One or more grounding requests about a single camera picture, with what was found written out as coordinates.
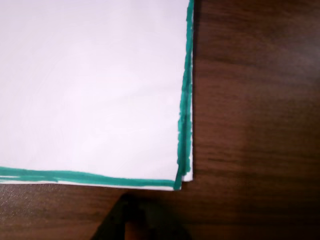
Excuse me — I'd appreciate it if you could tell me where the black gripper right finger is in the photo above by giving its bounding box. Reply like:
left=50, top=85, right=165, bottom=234
left=126, top=197, right=194, bottom=240

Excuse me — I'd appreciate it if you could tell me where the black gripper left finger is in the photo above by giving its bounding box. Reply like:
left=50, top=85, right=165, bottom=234
left=90, top=193, right=131, bottom=240

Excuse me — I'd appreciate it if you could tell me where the white paper with green border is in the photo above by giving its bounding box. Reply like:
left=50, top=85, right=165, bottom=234
left=0, top=0, right=195, bottom=192

